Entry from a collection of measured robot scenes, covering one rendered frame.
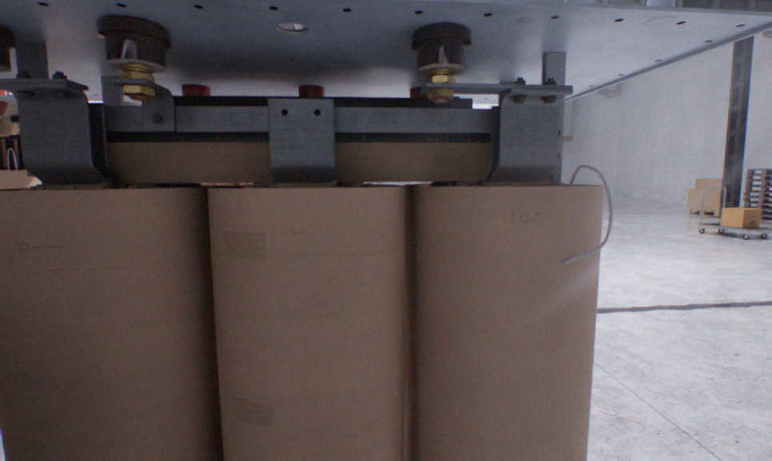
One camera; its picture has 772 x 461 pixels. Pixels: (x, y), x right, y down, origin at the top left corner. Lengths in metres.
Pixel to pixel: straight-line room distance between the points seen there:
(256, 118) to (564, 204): 0.62
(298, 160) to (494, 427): 0.66
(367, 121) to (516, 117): 0.30
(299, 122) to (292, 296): 0.32
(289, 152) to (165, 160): 0.29
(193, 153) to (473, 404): 0.78
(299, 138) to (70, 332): 0.55
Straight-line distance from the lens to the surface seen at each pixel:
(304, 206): 0.72
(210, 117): 0.85
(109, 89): 1.26
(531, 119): 0.83
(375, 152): 0.85
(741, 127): 13.45
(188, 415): 0.99
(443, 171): 0.87
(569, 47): 0.94
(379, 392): 0.85
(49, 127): 0.93
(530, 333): 0.85
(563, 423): 0.97
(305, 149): 0.75
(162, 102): 0.88
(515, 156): 0.81
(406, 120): 0.81
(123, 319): 0.88
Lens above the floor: 1.09
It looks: 6 degrees down
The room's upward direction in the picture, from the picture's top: straight up
